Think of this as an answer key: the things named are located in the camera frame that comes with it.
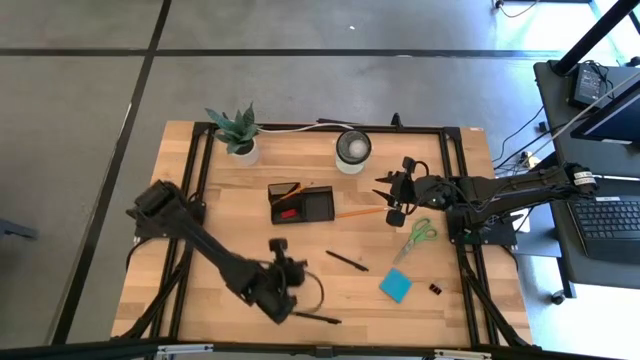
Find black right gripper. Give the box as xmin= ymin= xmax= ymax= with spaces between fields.
xmin=372 ymin=169 xmax=445 ymax=211

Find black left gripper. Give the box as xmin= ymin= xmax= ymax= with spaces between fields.
xmin=259 ymin=257 xmax=307 ymax=325

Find black pen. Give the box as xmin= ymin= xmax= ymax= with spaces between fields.
xmin=293 ymin=311 xmax=343 ymax=326
xmin=325 ymin=249 xmax=371 ymax=273

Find orange pencil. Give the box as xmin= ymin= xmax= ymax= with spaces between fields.
xmin=334 ymin=206 xmax=389 ymax=220
xmin=272 ymin=182 xmax=315 ymax=204

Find green handled scissors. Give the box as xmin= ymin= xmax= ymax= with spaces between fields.
xmin=392 ymin=216 xmax=439 ymax=265

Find black mesh desk organizer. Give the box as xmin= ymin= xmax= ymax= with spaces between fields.
xmin=267 ymin=181 xmax=337 ymax=226

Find blue sticky note pad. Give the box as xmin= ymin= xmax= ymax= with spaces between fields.
xmin=378 ymin=267 xmax=414 ymax=304

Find white cylinder with black rim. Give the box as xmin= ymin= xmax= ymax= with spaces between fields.
xmin=333 ymin=128 xmax=374 ymax=176

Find black overhead rig bar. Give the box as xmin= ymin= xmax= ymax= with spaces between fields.
xmin=0 ymin=338 xmax=640 ymax=360

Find green plant in white pot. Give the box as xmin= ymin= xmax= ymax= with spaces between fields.
xmin=203 ymin=102 xmax=262 ymax=168

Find black side desk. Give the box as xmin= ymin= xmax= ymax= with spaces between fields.
xmin=533 ymin=58 xmax=640 ymax=176

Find black keyboard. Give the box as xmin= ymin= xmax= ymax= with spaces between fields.
xmin=568 ymin=195 xmax=640 ymax=265

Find black power adapter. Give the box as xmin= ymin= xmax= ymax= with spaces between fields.
xmin=567 ymin=63 xmax=609 ymax=109

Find black keyboard desk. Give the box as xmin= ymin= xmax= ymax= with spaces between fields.
xmin=544 ymin=172 xmax=640 ymax=289

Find black computer monitor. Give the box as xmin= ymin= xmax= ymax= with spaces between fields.
xmin=569 ymin=74 xmax=640 ymax=146

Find black rig pole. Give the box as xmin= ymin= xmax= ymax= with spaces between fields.
xmin=552 ymin=0 xmax=640 ymax=76

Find grey floor object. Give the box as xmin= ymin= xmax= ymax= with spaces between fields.
xmin=0 ymin=218 xmax=39 ymax=241

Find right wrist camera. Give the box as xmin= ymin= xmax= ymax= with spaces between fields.
xmin=385 ymin=208 xmax=408 ymax=229

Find black table frame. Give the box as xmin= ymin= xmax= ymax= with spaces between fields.
xmin=112 ymin=119 xmax=539 ymax=351

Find white cable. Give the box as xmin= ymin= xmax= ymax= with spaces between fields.
xmin=257 ymin=121 xmax=355 ymax=135

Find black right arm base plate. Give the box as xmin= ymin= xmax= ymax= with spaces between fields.
xmin=446 ymin=205 xmax=517 ymax=247

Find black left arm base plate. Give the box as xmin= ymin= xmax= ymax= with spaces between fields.
xmin=133 ymin=199 xmax=204 ymax=240

